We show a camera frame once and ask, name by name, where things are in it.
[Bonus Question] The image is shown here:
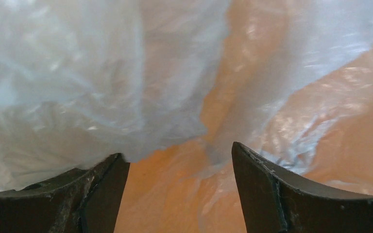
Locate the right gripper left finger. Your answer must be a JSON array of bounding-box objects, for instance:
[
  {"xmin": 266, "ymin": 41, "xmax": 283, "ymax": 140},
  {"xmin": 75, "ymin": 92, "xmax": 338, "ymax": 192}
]
[{"xmin": 0, "ymin": 154, "xmax": 130, "ymax": 233}]

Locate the light blue trash bag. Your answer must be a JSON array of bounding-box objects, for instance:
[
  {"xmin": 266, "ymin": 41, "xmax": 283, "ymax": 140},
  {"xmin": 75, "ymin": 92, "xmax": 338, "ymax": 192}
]
[{"xmin": 0, "ymin": 0, "xmax": 373, "ymax": 233}]

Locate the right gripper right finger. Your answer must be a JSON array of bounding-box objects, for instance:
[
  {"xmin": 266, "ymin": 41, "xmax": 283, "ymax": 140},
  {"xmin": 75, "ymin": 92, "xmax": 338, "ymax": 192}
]
[{"xmin": 231, "ymin": 142, "xmax": 373, "ymax": 233}]

